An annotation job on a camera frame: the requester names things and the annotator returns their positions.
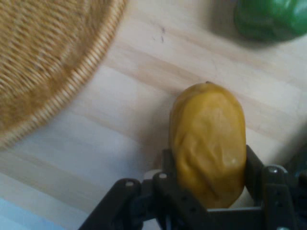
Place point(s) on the woven wicker basket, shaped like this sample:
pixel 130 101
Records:
pixel 36 60

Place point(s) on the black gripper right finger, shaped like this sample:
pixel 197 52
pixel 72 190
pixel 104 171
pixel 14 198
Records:
pixel 275 191

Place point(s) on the green toy bell pepper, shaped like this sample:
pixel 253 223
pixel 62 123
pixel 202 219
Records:
pixel 271 19

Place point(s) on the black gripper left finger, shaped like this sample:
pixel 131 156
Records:
pixel 144 203

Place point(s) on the yellow-brown toy potato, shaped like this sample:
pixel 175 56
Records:
pixel 208 143

